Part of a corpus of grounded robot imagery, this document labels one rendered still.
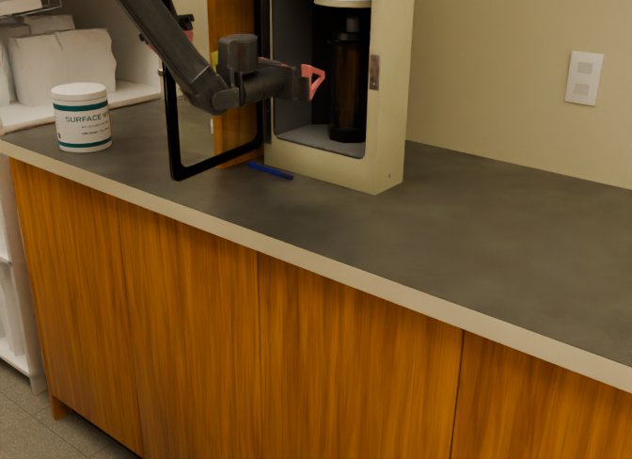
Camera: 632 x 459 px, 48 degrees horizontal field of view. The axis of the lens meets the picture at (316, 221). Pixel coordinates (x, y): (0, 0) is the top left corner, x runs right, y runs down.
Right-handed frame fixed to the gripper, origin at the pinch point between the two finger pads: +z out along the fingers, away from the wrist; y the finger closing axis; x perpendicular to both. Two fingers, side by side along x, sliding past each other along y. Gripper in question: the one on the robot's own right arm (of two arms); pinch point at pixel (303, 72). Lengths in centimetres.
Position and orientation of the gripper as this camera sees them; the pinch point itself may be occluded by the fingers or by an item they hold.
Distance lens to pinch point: 146.7
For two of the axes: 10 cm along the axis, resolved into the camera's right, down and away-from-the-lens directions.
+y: -7.8, -2.5, 5.8
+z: 6.3, -3.4, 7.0
